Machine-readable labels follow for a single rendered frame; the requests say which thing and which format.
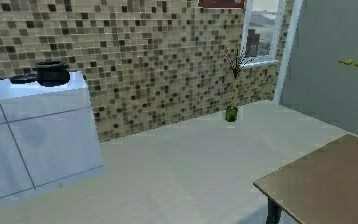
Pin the house plant in green pot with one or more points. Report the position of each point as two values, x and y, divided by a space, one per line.
232 113

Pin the white framed window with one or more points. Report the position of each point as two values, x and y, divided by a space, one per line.
262 30

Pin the red framed picture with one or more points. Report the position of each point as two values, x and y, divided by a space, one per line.
221 3

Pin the white kitchen cabinet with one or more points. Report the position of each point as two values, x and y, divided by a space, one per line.
50 140

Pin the black pot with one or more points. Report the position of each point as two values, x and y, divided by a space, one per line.
52 74

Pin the grey room door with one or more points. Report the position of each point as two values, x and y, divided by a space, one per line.
330 63

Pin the brown table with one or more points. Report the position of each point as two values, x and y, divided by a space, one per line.
323 180

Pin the black frying pan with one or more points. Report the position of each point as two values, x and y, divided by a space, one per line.
22 79

